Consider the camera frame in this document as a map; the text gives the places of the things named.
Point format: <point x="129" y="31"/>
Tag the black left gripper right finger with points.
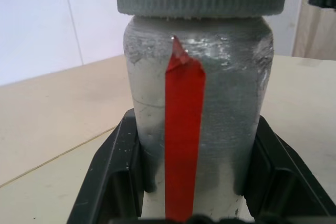
<point x="283" y="171"/>

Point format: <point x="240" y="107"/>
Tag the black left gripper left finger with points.
<point x="110" y="171"/>

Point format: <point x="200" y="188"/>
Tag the grey jar with red tape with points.
<point x="194" y="119"/>

